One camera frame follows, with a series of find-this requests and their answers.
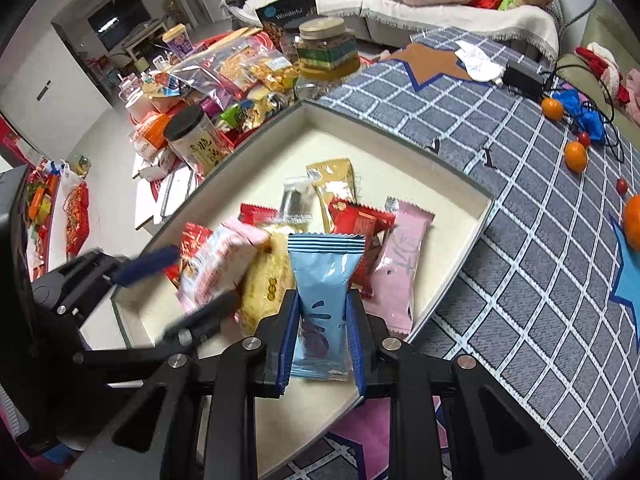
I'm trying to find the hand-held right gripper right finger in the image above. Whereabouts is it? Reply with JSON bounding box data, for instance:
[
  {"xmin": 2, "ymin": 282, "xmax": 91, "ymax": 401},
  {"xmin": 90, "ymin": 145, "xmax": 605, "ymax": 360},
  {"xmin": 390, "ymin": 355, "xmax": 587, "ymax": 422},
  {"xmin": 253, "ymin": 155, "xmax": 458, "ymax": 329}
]
[{"xmin": 346, "ymin": 289, "xmax": 583, "ymax": 480}]

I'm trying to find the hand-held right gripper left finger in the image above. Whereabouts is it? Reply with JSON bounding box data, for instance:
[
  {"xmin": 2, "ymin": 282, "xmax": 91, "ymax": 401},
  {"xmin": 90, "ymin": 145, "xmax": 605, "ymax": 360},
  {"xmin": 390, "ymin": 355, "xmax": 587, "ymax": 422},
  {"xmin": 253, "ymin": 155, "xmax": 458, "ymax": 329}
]
[{"xmin": 75, "ymin": 289, "xmax": 303, "ymax": 480}]

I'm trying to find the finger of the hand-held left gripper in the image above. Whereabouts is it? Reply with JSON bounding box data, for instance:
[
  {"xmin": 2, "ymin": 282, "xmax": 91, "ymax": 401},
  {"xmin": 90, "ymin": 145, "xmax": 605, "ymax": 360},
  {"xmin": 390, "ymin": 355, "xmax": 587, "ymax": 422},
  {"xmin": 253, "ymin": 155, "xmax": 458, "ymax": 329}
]
[
  {"xmin": 74, "ymin": 291, "xmax": 242, "ymax": 387},
  {"xmin": 31, "ymin": 245, "xmax": 182, "ymax": 312}
]

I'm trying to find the pink white printed snack packet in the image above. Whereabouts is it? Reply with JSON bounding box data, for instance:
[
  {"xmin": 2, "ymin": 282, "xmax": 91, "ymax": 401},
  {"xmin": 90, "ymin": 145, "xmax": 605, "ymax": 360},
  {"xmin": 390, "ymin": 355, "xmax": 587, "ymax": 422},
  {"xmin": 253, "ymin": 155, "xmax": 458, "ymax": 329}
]
[{"xmin": 177, "ymin": 217, "xmax": 272, "ymax": 313}]

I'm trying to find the yellow pastry packet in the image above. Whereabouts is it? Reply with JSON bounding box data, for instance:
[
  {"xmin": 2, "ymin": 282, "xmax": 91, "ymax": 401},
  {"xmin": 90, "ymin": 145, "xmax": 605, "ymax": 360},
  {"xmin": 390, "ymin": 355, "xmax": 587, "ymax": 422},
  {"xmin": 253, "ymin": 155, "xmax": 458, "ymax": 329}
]
[{"xmin": 237, "ymin": 232, "xmax": 297, "ymax": 337}]

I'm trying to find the blue snack packet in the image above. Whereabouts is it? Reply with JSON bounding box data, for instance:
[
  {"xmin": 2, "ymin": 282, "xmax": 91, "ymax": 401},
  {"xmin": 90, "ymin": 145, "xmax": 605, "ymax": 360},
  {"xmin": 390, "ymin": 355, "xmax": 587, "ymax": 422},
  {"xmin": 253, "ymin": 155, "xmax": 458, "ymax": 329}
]
[{"xmin": 286, "ymin": 232, "xmax": 366, "ymax": 382}]

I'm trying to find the white shallow box dark rim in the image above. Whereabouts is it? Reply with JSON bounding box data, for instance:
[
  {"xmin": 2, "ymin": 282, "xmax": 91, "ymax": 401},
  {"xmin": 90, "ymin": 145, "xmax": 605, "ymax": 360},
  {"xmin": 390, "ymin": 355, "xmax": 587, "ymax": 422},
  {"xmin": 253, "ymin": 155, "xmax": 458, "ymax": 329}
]
[{"xmin": 111, "ymin": 100, "xmax": 496, "ymax": 480}]

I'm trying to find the gold snack packet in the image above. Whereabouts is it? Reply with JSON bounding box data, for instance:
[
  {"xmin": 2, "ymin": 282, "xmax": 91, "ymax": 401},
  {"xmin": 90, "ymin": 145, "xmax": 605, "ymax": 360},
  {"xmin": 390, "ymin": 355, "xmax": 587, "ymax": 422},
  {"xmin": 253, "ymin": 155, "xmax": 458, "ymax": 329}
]
[{"xmin": 306, "ymin": 158, "xmax": 357, "ymax": 235}]

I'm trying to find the pile of bagged snacks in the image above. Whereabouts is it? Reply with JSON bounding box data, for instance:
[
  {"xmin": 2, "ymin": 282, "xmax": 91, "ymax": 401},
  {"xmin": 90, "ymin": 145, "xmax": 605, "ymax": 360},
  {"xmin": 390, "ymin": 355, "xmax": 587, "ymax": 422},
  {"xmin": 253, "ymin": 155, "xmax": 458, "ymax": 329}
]
[{"xmin": 117, "ymin": 30, "xmax": 301, "ymax": 133}]

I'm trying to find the white low table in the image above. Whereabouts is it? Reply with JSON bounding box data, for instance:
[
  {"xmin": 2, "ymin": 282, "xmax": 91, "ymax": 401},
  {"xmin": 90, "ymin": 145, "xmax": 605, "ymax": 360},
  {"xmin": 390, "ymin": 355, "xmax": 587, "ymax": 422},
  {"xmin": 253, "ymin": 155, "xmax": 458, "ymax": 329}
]
[{"xmin": 131, "ymin": 150, "xmax": 206, "ymax": 233}]

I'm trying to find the red gift bag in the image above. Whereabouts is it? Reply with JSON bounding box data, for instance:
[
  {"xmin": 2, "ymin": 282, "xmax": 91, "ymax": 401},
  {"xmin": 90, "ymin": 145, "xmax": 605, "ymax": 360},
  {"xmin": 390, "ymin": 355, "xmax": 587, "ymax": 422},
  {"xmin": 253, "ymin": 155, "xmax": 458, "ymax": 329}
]
[{"xmin": 62, "ymin": 182, "xmax": 92, "ymax": 256}]

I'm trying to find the plain pink snack packet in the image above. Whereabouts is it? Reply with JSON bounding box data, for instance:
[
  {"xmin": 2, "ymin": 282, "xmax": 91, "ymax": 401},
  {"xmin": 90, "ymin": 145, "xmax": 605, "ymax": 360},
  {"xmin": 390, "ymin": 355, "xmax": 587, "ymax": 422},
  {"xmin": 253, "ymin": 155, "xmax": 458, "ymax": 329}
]
[{"xmin": 361, "ymin": 199, "xmax": 436, "ymax": 339}]

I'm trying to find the orange white packet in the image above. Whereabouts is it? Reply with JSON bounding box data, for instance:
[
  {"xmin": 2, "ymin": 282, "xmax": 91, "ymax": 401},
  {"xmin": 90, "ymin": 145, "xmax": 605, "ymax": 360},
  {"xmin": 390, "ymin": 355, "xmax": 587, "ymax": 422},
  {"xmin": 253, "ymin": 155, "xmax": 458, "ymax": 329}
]
[{"xmin": 131, "ymin": 111, "xmax": 173, "ymax": 161}]

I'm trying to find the clear dark snack packet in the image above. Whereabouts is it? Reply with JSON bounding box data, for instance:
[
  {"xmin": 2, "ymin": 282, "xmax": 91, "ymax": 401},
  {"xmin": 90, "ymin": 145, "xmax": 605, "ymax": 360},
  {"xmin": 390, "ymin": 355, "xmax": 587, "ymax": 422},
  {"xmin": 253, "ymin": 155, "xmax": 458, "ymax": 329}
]
[{"xmin": 280, "ymin": 176, "xmax": 321, "ymax": 224}]

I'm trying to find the jar with black lid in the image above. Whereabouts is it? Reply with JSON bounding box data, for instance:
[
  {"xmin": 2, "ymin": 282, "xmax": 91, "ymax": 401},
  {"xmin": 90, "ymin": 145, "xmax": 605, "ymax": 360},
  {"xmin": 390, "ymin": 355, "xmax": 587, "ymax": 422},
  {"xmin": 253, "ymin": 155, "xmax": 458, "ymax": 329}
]
[{"xmin": 164, "ymin": 105, "xmax": 235, "ymax": 177}]

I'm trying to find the white side table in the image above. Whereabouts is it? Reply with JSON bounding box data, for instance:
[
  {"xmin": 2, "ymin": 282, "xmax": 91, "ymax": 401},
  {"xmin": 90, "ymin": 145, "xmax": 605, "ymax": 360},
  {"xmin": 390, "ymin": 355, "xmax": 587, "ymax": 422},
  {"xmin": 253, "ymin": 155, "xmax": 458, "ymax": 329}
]
[{"xmin": 107, "ymin": 19, "xmax": 168, "ymax": 61}]

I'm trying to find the purple printed tub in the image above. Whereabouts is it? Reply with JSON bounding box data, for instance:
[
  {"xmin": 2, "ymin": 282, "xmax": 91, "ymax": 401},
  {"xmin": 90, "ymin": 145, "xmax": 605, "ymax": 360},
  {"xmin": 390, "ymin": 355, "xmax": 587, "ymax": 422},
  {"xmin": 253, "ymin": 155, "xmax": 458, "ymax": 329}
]
[{"xmin": 161, "ymin": 25, "xmax": 193, "ymax": 61}]

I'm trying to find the black television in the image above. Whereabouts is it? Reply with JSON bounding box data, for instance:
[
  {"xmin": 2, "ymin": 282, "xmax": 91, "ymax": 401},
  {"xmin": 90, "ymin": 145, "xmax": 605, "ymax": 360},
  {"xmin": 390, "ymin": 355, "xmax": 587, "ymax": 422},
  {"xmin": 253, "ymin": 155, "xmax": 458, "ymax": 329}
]
[{"xmin": 87, "ymin": 0, "xmax": 156, "ymax": 38}]

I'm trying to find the glass jar tan lid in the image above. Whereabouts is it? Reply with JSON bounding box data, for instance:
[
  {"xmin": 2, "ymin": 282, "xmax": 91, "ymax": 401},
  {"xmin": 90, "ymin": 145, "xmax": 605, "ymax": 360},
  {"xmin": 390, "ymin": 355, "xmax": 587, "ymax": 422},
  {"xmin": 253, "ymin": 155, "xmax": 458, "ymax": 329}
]
[{"xmin": 295, "ymin": 16, "xmax": 362, "ymax": 88}]

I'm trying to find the black printed box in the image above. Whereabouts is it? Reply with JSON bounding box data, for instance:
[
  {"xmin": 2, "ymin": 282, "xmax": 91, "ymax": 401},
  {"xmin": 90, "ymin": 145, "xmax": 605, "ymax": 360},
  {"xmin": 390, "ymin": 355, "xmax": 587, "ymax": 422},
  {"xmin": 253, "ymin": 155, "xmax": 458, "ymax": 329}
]
[{"xmin": 254, "ymin": 0, "xmax": 321, "ymax": 28}]

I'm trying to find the large orange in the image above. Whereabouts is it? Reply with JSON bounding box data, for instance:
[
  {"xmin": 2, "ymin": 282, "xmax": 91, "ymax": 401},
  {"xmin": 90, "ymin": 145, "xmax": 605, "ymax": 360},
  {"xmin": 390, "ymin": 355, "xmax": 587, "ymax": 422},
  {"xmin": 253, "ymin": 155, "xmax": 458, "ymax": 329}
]
[{"xmin": 622, "ymin": 195, "xmax": 640, "ymax": 252}]

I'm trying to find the white crumpled tissue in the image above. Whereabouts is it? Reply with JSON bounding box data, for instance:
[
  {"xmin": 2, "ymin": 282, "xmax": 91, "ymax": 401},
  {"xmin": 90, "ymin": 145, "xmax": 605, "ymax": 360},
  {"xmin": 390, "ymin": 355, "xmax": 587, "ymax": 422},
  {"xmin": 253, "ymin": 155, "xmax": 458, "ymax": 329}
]
[{"xmin": 454, "ymin": 40, "xmax": 505, "ymax": 83}]

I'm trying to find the black power adapter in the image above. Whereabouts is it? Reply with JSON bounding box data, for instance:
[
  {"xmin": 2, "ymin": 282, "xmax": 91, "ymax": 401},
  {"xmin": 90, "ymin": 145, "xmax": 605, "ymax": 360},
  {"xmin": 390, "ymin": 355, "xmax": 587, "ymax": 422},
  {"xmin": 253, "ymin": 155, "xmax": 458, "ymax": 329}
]
[{"xmin": 501, "ymin": 61, "xmax": 547, "ymax": 100}]

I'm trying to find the blue plastic bag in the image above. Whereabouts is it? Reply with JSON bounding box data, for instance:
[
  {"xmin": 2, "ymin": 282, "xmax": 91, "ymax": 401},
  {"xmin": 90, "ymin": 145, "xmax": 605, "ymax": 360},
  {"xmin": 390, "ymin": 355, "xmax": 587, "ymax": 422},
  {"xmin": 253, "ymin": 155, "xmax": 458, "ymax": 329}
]
[{"xmin": 552, "ymin": 87, "xmax": 607, "ymax": 145}]

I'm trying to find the white sofa throw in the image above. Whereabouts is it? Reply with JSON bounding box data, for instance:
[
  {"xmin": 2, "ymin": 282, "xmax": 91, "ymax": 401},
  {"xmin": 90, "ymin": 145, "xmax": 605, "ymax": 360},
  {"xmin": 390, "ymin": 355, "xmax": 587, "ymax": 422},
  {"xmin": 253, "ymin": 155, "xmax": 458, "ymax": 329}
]
[{"xmin": 220, "ymin": 0, "xmax": 560, "ymax": 63}]

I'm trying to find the red white plush toy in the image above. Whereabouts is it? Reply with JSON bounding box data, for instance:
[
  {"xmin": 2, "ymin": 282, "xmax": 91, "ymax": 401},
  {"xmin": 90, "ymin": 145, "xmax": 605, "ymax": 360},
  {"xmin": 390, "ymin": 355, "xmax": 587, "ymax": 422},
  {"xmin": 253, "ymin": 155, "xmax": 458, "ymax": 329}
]
[{"xmin": 574, "ymin": 42, "xmax": 632, "ymax": 106}]

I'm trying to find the pink folded blanket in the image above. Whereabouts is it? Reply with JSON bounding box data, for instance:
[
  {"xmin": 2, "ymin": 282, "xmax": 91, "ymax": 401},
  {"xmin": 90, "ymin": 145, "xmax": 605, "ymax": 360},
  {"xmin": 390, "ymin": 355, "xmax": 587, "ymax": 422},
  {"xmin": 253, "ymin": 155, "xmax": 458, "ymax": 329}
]
[{"xmin": 622, "ymin": 67, "xmax": 640, "ymax": 123}]

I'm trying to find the green armchair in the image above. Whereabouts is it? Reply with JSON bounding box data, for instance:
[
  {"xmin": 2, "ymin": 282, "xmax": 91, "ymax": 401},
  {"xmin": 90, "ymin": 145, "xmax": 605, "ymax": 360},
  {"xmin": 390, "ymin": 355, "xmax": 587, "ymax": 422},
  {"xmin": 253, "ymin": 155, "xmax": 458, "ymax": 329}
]
[{"xmin": 555, "ymin": 0, "xmax": 640, "ymax": 126}]

